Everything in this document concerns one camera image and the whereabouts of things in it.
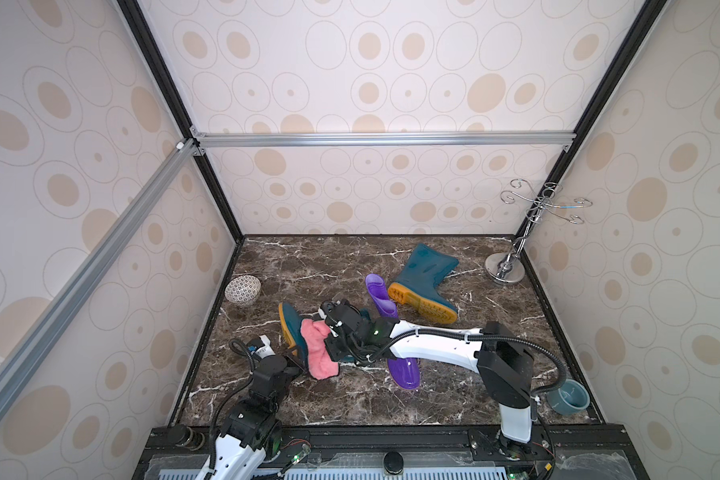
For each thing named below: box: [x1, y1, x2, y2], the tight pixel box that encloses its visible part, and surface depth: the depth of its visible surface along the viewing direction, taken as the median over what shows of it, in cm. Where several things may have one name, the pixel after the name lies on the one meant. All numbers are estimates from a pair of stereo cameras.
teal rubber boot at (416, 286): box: [388, 243, 459, 325], surface depth 102 cm
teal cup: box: [546, 379, 590, 415], surface depth 78 cm
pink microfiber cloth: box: [300, 318, 340, 380], surface depth 82 cm
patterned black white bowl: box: [224, 274, 262, 306], surface depth 102 cm
